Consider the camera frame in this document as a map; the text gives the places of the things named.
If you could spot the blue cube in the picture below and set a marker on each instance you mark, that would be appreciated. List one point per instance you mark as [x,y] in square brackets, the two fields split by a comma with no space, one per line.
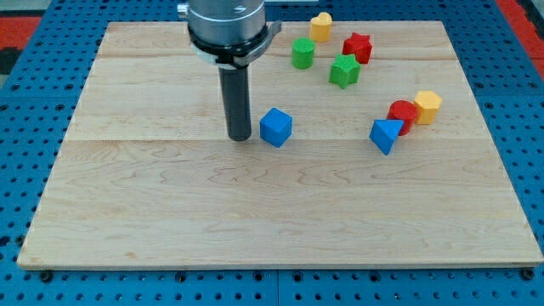
[275,127]

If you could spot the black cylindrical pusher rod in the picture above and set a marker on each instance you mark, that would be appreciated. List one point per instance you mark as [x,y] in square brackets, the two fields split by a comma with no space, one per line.
[236,98]

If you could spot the wooden board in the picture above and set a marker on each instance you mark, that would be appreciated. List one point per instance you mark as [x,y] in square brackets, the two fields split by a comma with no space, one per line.
[147,178]

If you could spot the green cylinder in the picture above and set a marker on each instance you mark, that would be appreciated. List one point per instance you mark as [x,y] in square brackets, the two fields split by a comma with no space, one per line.
[303,50]

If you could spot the green star block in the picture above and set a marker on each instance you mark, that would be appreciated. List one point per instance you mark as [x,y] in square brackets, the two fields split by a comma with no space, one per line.
[345,70]

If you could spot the blue triangular prism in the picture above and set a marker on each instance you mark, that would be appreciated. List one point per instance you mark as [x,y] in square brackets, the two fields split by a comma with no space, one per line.
[384,133]

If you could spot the yellow heart block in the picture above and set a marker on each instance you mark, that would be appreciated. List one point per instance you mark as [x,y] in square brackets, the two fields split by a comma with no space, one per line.
[320,27]

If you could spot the red cylinder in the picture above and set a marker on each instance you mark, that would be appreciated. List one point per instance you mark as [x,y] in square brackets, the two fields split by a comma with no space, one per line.
[405,111]

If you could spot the red star block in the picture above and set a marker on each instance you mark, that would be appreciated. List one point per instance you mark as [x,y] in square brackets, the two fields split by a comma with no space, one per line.
[358,45]

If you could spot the yellow hexagonal prism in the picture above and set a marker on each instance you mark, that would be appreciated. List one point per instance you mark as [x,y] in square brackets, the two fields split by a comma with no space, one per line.
[427,104]

